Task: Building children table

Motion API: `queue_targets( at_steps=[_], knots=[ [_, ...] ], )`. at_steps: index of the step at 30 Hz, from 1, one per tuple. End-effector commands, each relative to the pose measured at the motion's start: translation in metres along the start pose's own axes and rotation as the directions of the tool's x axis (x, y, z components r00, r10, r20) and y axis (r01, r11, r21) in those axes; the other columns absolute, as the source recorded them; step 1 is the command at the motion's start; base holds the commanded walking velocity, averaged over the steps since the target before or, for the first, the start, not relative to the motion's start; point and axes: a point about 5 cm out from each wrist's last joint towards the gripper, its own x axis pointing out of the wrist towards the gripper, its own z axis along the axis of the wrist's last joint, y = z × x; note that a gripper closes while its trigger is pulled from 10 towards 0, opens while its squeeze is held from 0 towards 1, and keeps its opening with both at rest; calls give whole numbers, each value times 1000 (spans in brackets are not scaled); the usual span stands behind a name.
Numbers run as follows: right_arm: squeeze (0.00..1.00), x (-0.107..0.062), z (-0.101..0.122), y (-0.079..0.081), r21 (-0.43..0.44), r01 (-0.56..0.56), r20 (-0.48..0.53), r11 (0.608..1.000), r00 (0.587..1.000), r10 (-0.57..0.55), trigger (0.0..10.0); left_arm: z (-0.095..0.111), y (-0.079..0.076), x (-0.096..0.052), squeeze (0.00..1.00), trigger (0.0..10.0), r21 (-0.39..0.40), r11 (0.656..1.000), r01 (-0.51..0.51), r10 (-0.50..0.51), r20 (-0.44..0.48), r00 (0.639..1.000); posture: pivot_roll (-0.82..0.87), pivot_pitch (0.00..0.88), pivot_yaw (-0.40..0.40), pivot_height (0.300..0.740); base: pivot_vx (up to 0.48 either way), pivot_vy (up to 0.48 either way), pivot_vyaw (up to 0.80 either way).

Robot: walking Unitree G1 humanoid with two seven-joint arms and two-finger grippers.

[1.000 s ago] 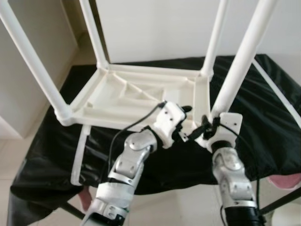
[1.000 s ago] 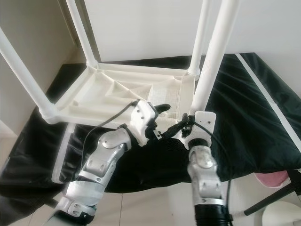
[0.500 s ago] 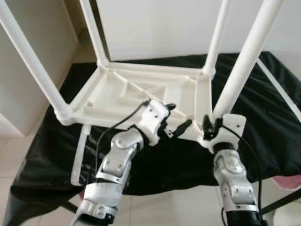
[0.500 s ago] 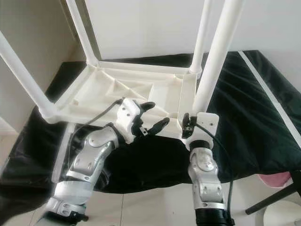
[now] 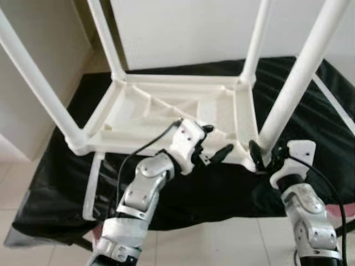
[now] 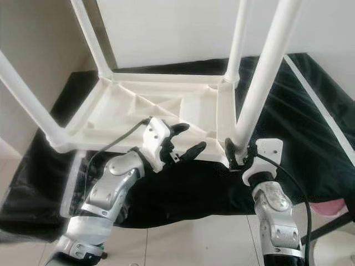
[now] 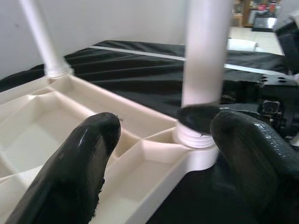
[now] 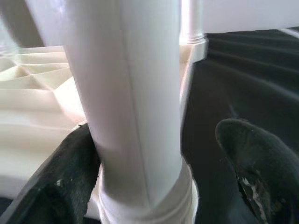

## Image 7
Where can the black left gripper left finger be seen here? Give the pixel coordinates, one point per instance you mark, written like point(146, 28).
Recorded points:
point(74, 168)

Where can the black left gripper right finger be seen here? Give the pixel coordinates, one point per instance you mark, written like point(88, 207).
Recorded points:
point(261, 168)

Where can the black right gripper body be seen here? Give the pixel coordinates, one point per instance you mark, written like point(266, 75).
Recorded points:
point(252, 93)

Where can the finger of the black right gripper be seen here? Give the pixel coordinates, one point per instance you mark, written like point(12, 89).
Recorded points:
point(194, 116)

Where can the white plastic table top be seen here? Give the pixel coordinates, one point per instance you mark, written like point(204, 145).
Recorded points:
point(58, 130)

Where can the white plastic table leg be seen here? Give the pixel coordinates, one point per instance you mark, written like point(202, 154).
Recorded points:
point(39, 35)
point(205, 46)

